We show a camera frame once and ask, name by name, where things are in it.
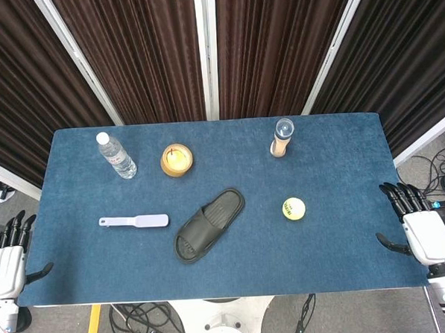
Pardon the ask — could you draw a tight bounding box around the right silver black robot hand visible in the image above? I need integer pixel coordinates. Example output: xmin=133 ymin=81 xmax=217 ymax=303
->
xmin=372 ymin=179 xmax=445 ymax=270

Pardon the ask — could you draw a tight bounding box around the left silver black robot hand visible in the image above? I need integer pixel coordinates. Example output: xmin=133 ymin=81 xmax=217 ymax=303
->
xmin=0 ymin=209 xmax=55 ymax=300

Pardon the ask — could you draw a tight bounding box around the lavender brush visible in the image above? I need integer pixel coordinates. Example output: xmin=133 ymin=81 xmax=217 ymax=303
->
xmin=98 ymin=212 xmax=171 ymax=231

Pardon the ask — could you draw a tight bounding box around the black slipper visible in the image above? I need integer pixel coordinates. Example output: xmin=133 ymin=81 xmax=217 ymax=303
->
xmin=170 ymin=187 xmax=249 ymax=266

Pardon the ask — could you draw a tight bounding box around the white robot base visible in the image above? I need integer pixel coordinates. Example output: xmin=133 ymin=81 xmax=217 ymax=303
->
xmin=169 ymin=294 xmax=277 ymax=333

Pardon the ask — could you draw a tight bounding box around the blue table mat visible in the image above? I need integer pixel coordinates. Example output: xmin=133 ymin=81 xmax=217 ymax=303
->
xmin=8 ymin=110 xmax=429 ymax=309

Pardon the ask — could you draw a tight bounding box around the yellow floor tape strip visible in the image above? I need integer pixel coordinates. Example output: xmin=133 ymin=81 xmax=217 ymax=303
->
xmin=83 ymin=304 xmax=104 ymax=333

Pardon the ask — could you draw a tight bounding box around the yellow tennis ball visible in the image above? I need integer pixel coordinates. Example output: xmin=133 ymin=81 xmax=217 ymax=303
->
xmin=281 ymin=196 xmax=306 ymax=221

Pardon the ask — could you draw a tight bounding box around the clear plastic water bottle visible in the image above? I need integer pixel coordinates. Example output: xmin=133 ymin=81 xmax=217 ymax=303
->
xmin=95 ymin=130 xmax=139 ymax=182

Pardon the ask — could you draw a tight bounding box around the brown fabric partition panel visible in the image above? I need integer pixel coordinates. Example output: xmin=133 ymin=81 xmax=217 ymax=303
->
xmin=295 ymin=0 xmax=445 ymax=173
xmin=0 ymin=0 xmax=127 ymax=203
xmin=32 ymin=0 xmax=212 ymax=131
xmin=202 ymin=0 xmax=377 ymax=122

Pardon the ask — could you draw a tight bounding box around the beige bottle with clear cap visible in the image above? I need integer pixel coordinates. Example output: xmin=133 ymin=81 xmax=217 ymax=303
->
xmin=268 ymin=116 xmax=297 ymax=159

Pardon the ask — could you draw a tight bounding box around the amber glass candle jar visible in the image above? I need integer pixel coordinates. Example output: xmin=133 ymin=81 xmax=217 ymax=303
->
xmin=159 ymin=142 xmax=195 ymax=180

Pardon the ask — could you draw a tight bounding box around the black floor cable bundle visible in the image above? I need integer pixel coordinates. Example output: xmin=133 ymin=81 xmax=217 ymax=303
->
xmin=108 ymin=300 xmax=188 ymax=333

